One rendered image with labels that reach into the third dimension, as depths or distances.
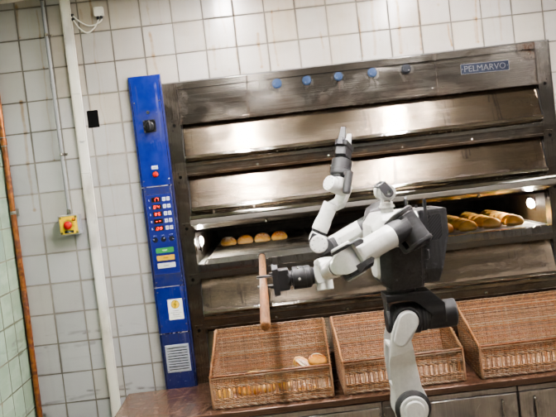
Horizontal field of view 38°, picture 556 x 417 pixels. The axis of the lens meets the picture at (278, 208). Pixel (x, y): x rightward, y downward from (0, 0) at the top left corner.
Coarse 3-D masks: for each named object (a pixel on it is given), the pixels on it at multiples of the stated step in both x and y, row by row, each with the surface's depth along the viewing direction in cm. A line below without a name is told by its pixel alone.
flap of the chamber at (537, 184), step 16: (448, 192) 392; (464, 192) 392; (480, 192) 393; (496, 192) 401; (512, 192) 408; (304, 208) 392; (352, 208) 400; (192, 224) 392; (208, 224) 397; (224, 224) 404
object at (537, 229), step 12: (516, 228) 408; (528, 228) 408; (540, 228) 408; (552, 228) 408; (456, 240) 408; (468, 240) 408; (480, 240) 408; (312, 252) 408; (204, 264) 409; (216, 264) 408; (228, 264) 408; (240, 264) 408; (252, 264) 408
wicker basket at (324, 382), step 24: (216, 336) 400; (240, 336) 405; (264, 336) 405; (288, 336) 404; (312, 336) 404; (216, 360) 389; (240, 360) 403; (264, 360) 402; (288, 360) 402; (216, 384) 361; (240, 384) 361; (264, 384) 361; (312, 384) 361; (216, 408) 361
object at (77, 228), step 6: (60, 216) 399; (66, 216) 399; (72, 216) 398; (78, 216) 400; (60, 222) 399; (72, 222) 399; (78, 222) 399; (60, 228) 399; (72, 228) 399; (78, 228) 399; (60, 234) 399; (66, 234) 399; (72, 234) 399
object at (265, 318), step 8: (264, 256) 388; (264, 264) 358; (264, 272) 330; (264, 280) 307; (264, 288) 288; (264, 296) 270; (264, 304) 254; (264, 312) 242; (264, 320) 229; (264, 328) 228
